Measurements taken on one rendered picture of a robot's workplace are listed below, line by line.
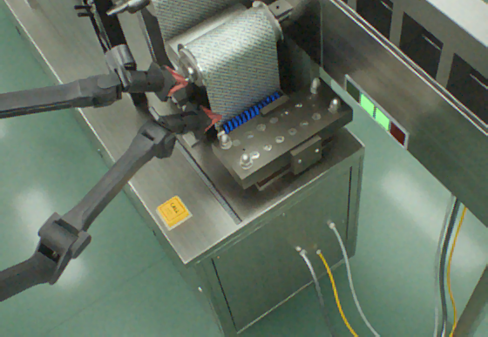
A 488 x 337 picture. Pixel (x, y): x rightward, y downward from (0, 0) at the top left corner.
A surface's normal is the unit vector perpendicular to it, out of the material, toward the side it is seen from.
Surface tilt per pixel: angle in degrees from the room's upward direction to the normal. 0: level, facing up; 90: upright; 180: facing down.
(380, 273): 0
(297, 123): 0
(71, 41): 0
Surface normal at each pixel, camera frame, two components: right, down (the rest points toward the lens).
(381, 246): -0.11, -0.55
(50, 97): 0.14, -0.37
